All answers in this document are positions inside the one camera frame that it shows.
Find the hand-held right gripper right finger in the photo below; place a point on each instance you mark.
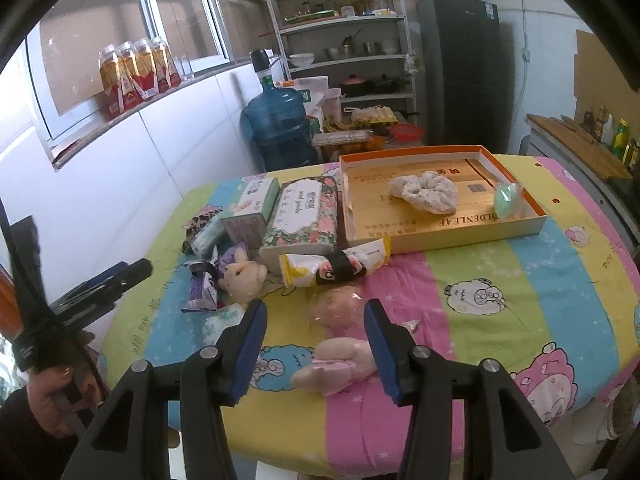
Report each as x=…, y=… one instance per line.
x=382, y=355

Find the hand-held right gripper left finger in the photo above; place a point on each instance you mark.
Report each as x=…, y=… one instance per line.
x=250, y=350

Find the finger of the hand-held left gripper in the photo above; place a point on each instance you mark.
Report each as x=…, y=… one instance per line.
x=107, y=274
x=132, y=272

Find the pink plush toy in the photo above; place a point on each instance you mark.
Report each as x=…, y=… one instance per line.
x=335, y=365

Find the bread bun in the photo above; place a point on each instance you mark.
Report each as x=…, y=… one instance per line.
x=332, y=310

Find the purple white packet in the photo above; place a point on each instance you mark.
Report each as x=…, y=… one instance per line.
x=200, y=285

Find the beige plush bear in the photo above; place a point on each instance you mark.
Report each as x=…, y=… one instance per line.
x=242, y=277

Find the leopard print scrunchie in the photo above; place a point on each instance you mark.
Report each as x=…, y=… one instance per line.
x=197, y=222

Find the white pocket tissue pack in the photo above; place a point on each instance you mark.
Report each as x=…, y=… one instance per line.
x=210, y=237

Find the orange cardboard box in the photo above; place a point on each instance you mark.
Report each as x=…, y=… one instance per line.
x=380, y=220

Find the white scrunchie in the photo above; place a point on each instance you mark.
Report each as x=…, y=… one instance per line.
x=425, y=195

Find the mint green soft pad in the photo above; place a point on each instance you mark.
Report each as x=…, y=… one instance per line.
x=506, y=202

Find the person's left forearm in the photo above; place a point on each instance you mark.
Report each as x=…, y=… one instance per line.
x=20, y=440

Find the person's left hand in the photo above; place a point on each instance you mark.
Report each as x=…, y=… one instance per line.
x=45, y=400

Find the yellow white packet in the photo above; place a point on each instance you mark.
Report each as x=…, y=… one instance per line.
x=305, y=267

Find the striped cartoon printed blanket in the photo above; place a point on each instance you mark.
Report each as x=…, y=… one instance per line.
x=475, y=270

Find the green tissue box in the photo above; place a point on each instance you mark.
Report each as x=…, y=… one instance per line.
x=250, y=200

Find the floral wet wipes pack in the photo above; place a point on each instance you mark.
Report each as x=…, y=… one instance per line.
x=300, y=220

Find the blue water jug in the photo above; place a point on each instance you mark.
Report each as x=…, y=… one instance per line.
x=275, y=125

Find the clear drinking glass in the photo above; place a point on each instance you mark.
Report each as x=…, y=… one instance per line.
x=185, y=67

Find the clear noodle packet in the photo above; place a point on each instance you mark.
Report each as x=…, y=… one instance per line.
x=342, y=137

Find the red plastic basket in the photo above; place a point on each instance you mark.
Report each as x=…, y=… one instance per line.
x=406, y=133

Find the bunch of bananas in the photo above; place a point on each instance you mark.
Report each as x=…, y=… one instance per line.
x=337, y=124

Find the egg tray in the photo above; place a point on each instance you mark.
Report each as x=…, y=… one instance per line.
x=372, y=116

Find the black white water pump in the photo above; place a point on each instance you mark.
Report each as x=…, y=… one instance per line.
x=260, y=62

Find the white green sack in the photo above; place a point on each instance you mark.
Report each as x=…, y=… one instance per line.
x=307, y=95

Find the white plastic bucket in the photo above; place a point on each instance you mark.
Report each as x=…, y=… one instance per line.
x=332, y=104

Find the white sliding window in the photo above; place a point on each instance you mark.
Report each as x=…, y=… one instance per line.
x=125, y=15

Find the grey kitchen counter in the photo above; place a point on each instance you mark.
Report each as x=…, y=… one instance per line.
x=575, y=182

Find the black frying pan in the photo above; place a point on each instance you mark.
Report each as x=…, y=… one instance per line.
x=390, y=84

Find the black pot red lid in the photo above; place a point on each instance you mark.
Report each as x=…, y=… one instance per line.
x=354, y=85

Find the stack of white bowls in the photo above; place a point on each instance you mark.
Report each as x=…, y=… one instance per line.
x=301, y=59

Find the wooden cutting board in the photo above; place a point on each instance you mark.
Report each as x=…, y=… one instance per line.
x=575, y=145

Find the black refrigerator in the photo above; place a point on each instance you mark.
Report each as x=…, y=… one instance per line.
x=465, y=75

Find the green tray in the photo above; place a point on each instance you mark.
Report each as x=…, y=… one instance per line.
x=310, y=17

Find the dark sauce bottle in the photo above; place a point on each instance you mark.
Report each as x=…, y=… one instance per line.
x=590, y=121

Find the white condiment bottle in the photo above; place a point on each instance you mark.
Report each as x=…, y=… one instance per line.
x=607, y=130

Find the green yellow bottle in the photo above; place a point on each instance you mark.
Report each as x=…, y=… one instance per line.
x=621, y=140

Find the grey metal storage shelf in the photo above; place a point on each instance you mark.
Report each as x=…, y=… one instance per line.
x=345, y=24

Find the brown cardboard sheet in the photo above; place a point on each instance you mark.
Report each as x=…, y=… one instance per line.
x=600, y=75

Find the white wall socket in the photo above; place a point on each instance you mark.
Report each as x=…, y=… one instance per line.
x=525, y=55

